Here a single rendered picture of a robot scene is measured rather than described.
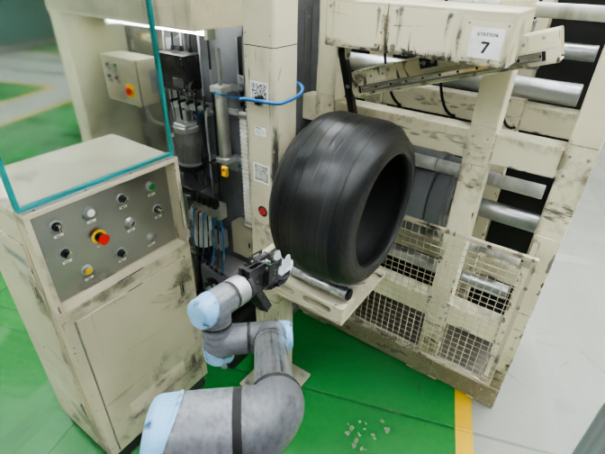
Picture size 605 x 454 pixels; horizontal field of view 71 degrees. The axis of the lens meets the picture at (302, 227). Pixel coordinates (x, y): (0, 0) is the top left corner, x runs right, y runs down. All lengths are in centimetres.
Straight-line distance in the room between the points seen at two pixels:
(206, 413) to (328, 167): 78
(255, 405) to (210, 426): 7
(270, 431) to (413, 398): 178
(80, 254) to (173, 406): 98
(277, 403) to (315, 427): 155
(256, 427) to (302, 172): 78
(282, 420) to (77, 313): 106
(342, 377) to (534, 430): 95
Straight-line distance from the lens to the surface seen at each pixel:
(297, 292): 158
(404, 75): 163
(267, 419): 67
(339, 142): 127
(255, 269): 107
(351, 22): 155
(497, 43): 138
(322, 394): 234
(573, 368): 291
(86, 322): 166
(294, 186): 126
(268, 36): 141
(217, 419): 67
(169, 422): 68
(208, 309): 98
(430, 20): 143
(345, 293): 149
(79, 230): 155
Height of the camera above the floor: 188
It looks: 32 degrees down
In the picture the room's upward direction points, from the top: 2 degrees clockwise
